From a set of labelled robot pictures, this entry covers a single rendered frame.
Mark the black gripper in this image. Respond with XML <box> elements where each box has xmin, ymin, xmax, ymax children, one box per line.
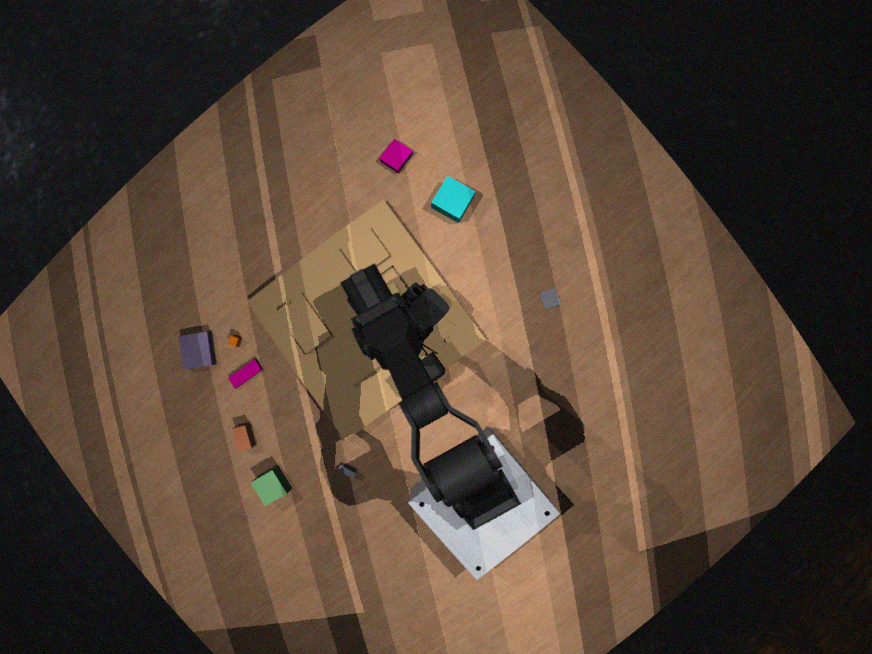
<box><xmin>347</xmin><ymin>297</ymin><xmax>445</xmax><ymax>382</ymax></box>

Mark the teal block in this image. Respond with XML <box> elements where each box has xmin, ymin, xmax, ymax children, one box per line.
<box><xmin>431</xmin><ymin>176</ymin><xmax>476</xmax><ymax>223</ymax></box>

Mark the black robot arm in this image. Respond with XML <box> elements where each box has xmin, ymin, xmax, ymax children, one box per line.
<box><xmin>340</xmin><ymin>264</ymin><xmax>521</xmax><ymax>530</ymax></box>

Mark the green cube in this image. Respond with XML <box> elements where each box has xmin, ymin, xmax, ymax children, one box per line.
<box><xmin>251</xmin><ymin>466</ymin><xmax>293</xmax><ymax>506</ymax></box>

